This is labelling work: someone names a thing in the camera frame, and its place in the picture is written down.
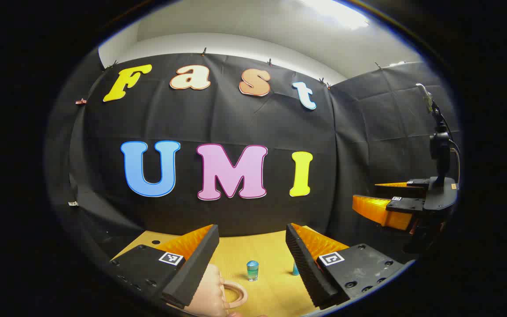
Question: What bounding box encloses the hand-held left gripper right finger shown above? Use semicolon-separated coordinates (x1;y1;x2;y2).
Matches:
285;223;407;310

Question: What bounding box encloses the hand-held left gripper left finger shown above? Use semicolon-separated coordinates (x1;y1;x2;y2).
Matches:
108;224;220;309

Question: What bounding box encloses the pink suitcase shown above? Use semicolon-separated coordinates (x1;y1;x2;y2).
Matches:
179;263;249;317

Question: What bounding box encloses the black backdrop cloth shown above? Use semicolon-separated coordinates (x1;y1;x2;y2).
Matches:
44;46;462;265

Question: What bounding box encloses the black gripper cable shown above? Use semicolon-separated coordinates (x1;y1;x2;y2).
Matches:
449;140;461;183

